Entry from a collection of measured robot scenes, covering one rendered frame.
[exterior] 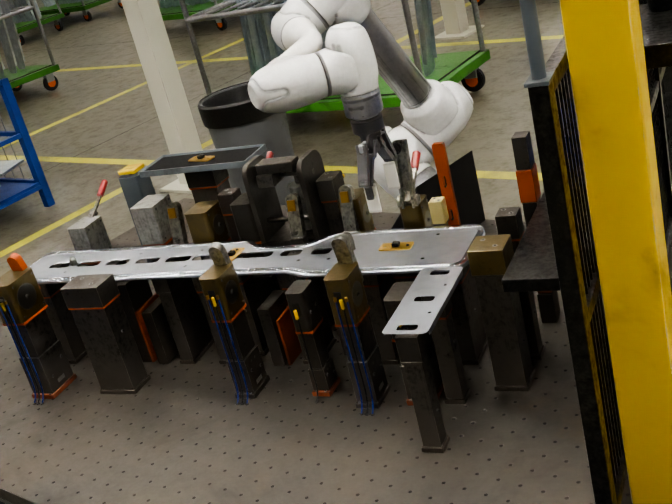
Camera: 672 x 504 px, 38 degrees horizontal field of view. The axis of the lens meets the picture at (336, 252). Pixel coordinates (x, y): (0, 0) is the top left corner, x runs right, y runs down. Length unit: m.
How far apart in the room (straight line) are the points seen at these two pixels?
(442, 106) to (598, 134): 1.51
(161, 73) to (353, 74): 4.37
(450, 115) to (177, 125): 3.70
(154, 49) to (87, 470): 4.31
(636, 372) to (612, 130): 0.44
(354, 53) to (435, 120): 0.91
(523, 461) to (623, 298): 0.52
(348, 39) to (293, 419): 0.90
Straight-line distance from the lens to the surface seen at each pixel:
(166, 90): 6.49
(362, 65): 2.17
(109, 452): 2.50
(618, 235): 1.62
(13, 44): 12.17
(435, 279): 2.15
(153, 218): 2.80
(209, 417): 2.48
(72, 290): 2.63
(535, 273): 2.03
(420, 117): 3.02
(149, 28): 6.43
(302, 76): 2.13
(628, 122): 1.55
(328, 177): 2.58
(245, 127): 5.46
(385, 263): 2.28
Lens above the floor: 1.94
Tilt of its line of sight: 23 degrees down
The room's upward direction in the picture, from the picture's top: 15 degrees counter-clockwise
